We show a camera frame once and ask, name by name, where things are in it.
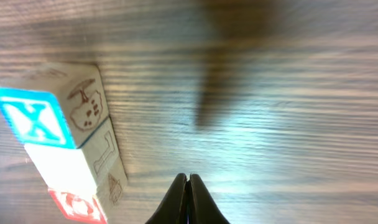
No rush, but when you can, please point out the cream block pencil picture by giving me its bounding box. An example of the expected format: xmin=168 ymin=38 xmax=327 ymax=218
xmin=0 ymin=62 xmax=109 ymax=149

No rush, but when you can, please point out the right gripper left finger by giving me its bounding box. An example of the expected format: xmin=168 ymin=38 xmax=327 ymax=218
xmin=146 ymin=173 xmax=188 ymax=224

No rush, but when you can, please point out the cream block red side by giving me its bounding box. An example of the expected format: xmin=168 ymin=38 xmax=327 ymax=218
xmin=48 ymin=157 xmax=127 ymax=224

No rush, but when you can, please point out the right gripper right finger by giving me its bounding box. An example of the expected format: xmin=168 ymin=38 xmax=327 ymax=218
xmin=188 ymin=174 xmax=229 ymax=224

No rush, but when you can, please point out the blue letter P block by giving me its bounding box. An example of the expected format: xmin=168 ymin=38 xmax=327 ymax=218
xmin=24 ymin=118 xmax=127 ymax=195

